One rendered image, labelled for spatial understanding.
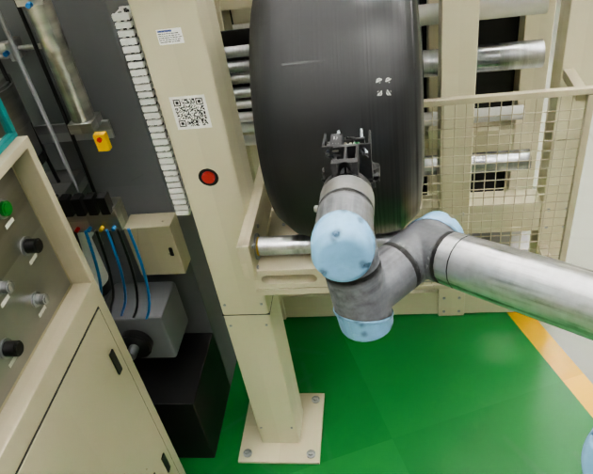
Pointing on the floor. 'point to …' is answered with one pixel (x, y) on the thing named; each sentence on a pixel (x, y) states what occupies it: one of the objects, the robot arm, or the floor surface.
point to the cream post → (221, 200)
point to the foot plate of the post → (257, 451)
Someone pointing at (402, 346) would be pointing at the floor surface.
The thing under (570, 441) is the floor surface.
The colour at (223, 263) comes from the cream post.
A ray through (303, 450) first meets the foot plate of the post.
